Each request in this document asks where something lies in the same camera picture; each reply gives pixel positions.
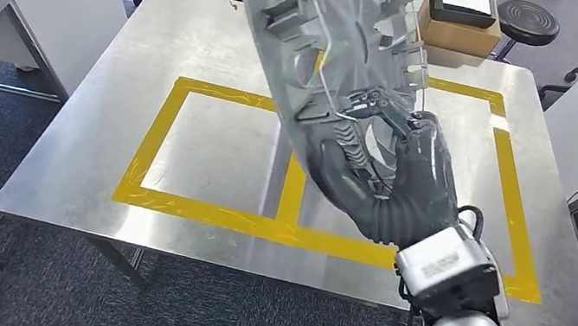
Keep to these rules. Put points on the silver wheel hubcap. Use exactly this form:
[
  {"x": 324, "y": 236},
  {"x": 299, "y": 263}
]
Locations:
[{"x": 288, "y": 22}]

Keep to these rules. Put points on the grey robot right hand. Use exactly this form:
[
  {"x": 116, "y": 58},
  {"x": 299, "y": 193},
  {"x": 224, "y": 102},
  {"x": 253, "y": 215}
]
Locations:
[{"x": 427, "y": 166}]

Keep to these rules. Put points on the black remote controller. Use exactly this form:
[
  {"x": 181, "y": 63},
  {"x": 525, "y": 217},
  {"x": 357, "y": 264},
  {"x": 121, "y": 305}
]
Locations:
[{"x": 461, "y": 12}]

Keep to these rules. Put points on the black round stool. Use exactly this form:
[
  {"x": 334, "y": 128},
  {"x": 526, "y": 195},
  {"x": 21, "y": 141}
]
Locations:
[{"x": 527, "y": 20}]

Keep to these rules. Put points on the brown cardboard box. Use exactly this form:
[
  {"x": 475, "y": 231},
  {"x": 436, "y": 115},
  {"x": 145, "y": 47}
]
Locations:
[{"x": 459, "y": 38}]

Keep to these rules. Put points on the yellow workbench tape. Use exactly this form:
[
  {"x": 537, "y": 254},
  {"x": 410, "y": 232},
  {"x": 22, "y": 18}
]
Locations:
[{"x": 156, "y": 135}]

